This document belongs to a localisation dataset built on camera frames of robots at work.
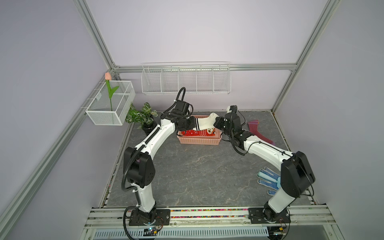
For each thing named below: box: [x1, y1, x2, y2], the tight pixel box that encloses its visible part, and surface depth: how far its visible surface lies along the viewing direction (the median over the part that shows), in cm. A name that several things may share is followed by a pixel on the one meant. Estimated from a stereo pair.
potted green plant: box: [125, 102, 158, 136], surface depth 86 cm
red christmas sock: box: [181, 128, 216, 136], surface depth 107 cm
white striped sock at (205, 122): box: [192, 112, 220, 131], surface depth 90 cm
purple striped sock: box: [248, 120, 276, 146], surface depth 111 cm
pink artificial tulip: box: [104, 72, 119, 111], surface depth 85 cm
